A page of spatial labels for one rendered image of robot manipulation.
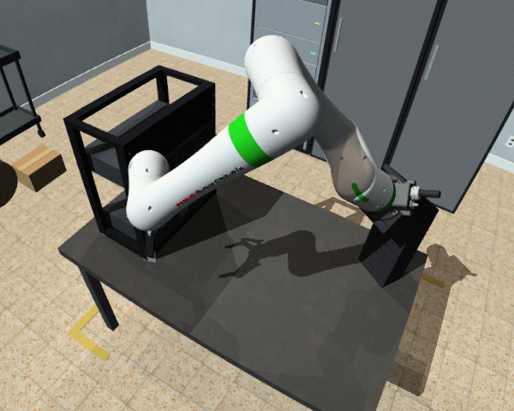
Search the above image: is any black server rack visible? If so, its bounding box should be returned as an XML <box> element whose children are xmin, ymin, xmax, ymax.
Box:
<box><xmin>63</xmin><ymin>65</ymin><xmax>217</xmax><ymax>261</ymax></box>

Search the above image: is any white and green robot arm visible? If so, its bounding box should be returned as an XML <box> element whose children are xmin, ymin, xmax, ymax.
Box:
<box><xmin>127</xmin><ymin>35</ymin><xmax>441</xmax><ymax>231</ymax></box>

